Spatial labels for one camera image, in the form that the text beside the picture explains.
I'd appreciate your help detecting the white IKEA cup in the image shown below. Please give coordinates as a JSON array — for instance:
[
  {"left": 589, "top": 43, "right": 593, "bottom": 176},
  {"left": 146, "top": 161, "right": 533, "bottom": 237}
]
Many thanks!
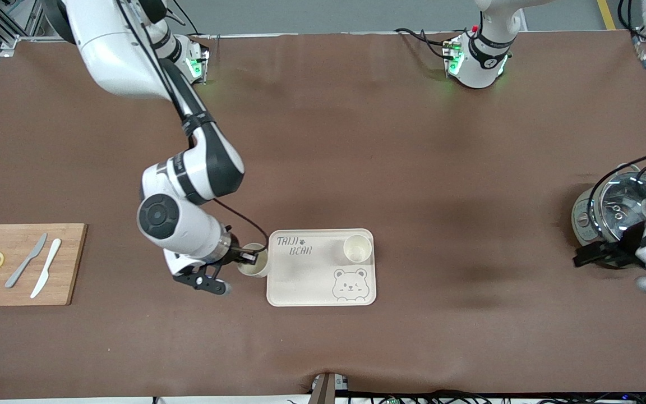
[
  {"left": 237, "top": 242, "right": 270, "bottom": 278},
  {"left": 343, "top": 235, "right": 372, "bottom": 264}
]

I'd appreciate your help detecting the cream bear print tray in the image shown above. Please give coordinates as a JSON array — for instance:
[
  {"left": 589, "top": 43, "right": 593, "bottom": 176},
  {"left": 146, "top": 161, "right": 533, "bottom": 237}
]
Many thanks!
[{"left": 267, "top": 228, "right": 377, "bottom": 307}]

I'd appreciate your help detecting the grey-green electric cooking pot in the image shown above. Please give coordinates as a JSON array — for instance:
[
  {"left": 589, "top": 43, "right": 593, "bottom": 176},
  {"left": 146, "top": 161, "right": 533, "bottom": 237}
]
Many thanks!
[{"left": 571, "top": 163, "right": 646, "bottom": 250}]

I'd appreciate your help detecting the glass pot lid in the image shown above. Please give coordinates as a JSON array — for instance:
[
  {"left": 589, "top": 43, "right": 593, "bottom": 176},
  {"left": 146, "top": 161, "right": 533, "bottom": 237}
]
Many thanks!
[{"left": 599, "top": 171, "right": 646, "bottom": 242}]

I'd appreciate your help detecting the bamboo cutting board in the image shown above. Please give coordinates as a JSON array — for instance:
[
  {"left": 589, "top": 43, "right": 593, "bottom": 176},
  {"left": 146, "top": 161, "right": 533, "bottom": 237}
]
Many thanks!
[{"left": 0, "top": 223, "right": 87, "bottom": 307}]

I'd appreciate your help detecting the white plastic knife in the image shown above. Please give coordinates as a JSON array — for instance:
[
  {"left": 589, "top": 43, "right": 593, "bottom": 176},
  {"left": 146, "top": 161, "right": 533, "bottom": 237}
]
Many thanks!
[{"left": 30, "top": 238, "right": 62, "bottom": 299}]

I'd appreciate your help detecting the brown table cover mat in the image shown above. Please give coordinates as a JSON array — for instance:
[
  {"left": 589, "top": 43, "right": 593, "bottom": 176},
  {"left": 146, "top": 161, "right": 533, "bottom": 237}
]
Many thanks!
[{"left": 0, "top": 31, "right": 646, "bottom": 400}]

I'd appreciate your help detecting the grey plastic knife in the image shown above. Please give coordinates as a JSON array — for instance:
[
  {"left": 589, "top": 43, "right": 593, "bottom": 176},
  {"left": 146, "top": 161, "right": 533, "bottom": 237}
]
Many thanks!
[{"left": 4, "top": 233, "right": 48, "bottom": 289}]

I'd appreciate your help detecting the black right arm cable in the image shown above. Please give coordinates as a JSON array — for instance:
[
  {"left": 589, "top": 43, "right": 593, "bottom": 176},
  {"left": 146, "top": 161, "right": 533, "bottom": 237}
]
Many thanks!
[{"left": 116, "top": 0, "right": 270, "bottom": 242}]

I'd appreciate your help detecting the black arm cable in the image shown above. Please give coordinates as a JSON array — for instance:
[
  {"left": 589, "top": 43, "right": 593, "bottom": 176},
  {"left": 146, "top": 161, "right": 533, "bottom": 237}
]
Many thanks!
[
  {"left": 588, "top": 150, "right": 646, "bottom": 243},
  {"left": 116, "top": 0, "right": 270, "bottom": 242}
]

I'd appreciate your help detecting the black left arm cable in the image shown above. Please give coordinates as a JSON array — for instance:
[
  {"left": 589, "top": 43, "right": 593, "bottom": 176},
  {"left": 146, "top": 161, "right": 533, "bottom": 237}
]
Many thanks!
[{"left": 588, "top": 150, "right": 646, "bottom": 243}]

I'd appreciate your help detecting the black right base cable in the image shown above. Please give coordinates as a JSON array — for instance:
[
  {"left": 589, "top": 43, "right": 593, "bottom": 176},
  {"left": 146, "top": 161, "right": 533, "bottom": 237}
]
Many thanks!
[{"left": 172, "top": 0, "right": 214, "bottom": 40}]

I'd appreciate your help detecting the black base cable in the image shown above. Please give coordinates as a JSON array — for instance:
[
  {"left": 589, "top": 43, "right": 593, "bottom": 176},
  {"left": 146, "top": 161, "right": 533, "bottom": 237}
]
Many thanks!
[
  {"left": 395, "top": 27, "right": 453, "bottom": 61},
  {"left": 172, "top": 0, "right": 214, "bottom": 40}
]

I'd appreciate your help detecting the black left base cable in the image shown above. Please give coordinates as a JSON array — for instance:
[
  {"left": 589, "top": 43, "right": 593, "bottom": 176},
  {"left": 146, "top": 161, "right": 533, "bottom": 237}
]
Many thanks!
[{"left": 395, "top": 27, "right": 453, "bottom": 61}]

